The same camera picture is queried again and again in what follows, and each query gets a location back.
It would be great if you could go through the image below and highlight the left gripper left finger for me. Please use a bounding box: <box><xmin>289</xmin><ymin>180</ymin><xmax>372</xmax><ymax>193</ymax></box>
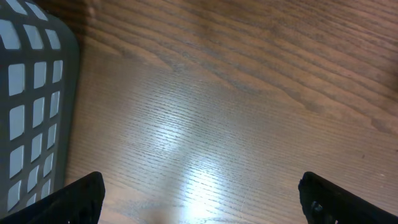
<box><xmin>1</xmin><ymin>171</ymin><xmax>105</xmax><ymax>224</ymax></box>

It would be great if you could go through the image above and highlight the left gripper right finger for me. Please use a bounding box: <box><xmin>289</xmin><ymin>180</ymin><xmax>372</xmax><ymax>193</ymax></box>
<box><xmin>298</xmin><ymin>172</ymin><xmax>397</xmax><ymax>224</ymax></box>

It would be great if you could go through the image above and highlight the grey plastic basket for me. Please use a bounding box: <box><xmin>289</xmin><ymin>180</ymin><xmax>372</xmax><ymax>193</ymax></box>
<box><xmin>1</xmin><ymin>1</ymin><xmax>80</xmax><ymax>217</ymax></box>

